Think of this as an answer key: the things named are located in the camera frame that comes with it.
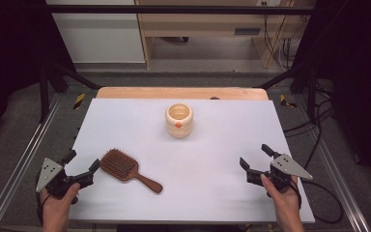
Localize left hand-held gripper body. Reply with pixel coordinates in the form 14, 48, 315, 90
36, 158, 95, 205

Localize black floor cables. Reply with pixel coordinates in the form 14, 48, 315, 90
283, 81, 336, 171

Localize cream ceramic cup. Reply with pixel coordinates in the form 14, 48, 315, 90
165, 102, 194, 139

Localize light wooden desk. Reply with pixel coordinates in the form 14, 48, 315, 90
134, 0, 317, 70

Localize white cabinet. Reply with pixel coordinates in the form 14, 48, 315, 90
45, 0, 146, 65

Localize person's right hand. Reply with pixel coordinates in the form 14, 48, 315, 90
260, 173, 303, 224

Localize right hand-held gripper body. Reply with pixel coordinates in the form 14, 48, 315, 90
245, 154, 314, 197

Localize white table board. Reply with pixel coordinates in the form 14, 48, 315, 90
43, 98, 316, 224

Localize cables behind desk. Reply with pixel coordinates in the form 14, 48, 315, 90
261, 1, 311, 71

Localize person's left hand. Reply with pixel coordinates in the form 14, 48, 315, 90
40, 182, 81, 224

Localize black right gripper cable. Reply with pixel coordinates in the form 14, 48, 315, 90
289, 178, 345, 225

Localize black metal stand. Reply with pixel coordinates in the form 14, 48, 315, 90
38, 61, 102, 124
254, 62, 320, 121

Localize dark curtain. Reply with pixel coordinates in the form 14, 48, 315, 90
294, 0, 371, 196
0, 0, 75, 148

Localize black horizontal frame bar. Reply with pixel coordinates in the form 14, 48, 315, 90
44, 4, 317, 15

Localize light wooden table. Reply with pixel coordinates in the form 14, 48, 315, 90
96, 86, 270, 101

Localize aluminium floor rail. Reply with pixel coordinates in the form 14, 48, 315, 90
0, 93, 63, 232
294, 95, 371, 232

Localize brown wooden hairbrush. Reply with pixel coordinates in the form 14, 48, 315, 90
100, 148, 164, 194

